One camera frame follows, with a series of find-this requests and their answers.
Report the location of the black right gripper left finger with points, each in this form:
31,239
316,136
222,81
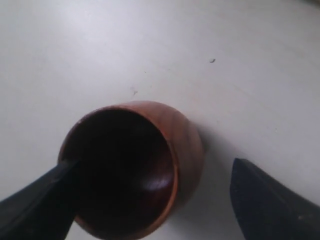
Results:
46,208

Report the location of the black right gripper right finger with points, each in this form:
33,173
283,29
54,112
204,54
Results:
267,210

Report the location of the brown wooden cup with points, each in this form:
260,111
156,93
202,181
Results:
145,160

